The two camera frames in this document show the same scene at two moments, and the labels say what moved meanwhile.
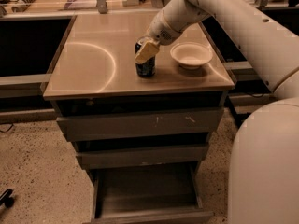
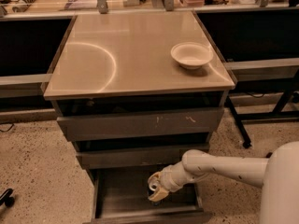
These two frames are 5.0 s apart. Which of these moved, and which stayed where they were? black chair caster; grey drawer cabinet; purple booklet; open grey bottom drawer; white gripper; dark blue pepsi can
Moved: white gripper; dark blue pepsi can
Stayed: black chair caster; purple booklet; open grey bottom drawer; grey drawer cabinet
